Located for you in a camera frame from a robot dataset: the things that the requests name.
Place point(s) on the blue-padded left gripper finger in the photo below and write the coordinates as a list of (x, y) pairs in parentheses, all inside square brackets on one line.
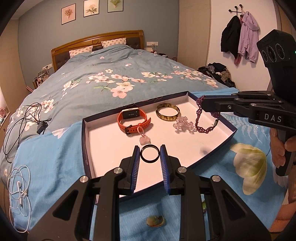
[(170, 164), (130, 166)]

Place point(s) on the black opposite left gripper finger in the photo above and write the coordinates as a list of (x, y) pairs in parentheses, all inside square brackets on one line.
[(217, 105), (223, 97)]

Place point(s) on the person's right hand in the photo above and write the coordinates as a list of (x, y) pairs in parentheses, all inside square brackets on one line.
[(278, 148)]

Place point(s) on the pile of dark clothes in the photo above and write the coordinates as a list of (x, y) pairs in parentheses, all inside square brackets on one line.
[(218, 72)]

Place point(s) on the pink stone pendant charm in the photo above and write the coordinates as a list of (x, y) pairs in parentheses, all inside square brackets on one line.
[(144, 139)]

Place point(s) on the white tray box lid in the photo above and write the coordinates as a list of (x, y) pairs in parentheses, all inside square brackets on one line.
[(104, 145)]

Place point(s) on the orange smart watch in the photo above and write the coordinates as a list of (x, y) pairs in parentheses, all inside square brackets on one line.
[(132, 119)]

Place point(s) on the purple hanging jacket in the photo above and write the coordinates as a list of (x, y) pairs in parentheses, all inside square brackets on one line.
[(248, 38)]

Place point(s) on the black hanging jacket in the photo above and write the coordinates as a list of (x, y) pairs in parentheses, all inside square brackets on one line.
[(230, 37)]

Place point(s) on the tortoiseshell bangle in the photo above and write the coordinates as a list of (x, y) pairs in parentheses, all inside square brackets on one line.
[(166, 117)]

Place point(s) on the blue towel blanket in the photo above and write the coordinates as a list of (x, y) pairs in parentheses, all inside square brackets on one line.
[(53, 162)]

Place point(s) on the floral blue duvet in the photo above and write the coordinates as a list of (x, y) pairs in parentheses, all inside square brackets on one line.
[(90, 83)]

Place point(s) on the wooden headboard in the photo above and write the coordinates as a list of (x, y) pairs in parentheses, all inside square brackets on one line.
[(60, 55)]

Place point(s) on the right floral pillow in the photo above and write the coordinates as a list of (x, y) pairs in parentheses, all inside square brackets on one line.
[(112, 42)]

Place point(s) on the floral pillow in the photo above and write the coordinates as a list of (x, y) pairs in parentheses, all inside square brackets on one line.
[(75, 52), (112, 42)]

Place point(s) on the left floral pillow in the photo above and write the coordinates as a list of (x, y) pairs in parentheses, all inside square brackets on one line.
[(75, 52)]

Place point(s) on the right framed flower picture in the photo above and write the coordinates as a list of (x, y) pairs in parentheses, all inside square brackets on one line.
[(114, 6)]

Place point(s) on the framed flower picture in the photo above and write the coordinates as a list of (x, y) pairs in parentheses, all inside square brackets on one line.
[(114, 6), (90, 8), (68, 14)]

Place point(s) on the middle framed flower picture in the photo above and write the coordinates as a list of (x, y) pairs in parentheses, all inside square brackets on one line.
[(90, 8)]

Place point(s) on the left framed flower picture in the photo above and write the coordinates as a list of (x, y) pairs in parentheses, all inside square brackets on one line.
[(68, 14)]

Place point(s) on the black tracking camera module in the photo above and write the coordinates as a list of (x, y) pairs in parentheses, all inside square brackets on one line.
[(277, 49)]

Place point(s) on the wall coat hook rack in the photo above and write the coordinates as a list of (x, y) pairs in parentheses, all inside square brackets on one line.
[(238, 10)]

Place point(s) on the white wall socket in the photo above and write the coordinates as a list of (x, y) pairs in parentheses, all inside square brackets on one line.
[(151, 43)]

